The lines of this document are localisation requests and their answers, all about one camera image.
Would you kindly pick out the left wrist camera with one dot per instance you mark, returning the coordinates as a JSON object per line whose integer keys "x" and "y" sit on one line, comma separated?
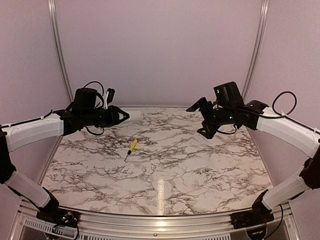
{"x": 108, "y": 97}

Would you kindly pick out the right aluminium corner post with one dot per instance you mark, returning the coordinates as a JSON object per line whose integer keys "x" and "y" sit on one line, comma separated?
{"x": 257, "y": 47}

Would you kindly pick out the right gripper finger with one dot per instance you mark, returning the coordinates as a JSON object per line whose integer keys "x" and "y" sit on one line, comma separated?
{"x": 208, "y": 130}
{"x": 197, "y": 105}

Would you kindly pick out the front aluminium rail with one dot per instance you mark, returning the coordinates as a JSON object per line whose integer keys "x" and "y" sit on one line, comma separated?
{"x": 104, "y": 226}

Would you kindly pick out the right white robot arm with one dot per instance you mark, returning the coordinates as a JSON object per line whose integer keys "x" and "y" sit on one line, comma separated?
{"x": 258, "y": 116}

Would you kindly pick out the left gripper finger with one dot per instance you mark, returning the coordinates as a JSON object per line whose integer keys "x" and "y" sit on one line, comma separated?
{"x": 119, "y": 112}
{"x": 117, "y": 121}

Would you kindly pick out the left aluminium corner post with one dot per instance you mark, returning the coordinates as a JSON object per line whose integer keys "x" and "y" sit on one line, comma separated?
{"x": 52, "y": 9}

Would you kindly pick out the white remote control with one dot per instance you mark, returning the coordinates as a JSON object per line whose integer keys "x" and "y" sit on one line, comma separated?
{"x": 135, "y": 115}

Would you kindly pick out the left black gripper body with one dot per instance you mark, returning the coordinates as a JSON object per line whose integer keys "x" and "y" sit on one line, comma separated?
{"x": 91, "y": 118}

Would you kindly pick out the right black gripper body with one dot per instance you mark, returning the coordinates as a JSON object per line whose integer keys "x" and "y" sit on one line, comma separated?
{"x": 217, "y": 117}

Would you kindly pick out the yellow handled screwdriver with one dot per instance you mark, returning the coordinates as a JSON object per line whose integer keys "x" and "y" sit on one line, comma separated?
{"x": 131, "y": 149}

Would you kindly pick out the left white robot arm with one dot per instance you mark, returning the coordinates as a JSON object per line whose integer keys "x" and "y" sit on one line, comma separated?
{"x": 16, "y": 135}

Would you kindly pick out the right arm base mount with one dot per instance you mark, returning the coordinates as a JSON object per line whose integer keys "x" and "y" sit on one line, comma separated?
{"x": 258, "y": 215}

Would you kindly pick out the aluminium corner post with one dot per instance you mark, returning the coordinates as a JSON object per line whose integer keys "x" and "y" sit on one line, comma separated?
{"x": 257, "y": 47}
{"x": 52, "y": 9}

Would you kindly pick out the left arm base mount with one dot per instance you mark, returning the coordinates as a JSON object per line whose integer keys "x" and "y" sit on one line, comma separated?
{"x": 60, "y": 217}

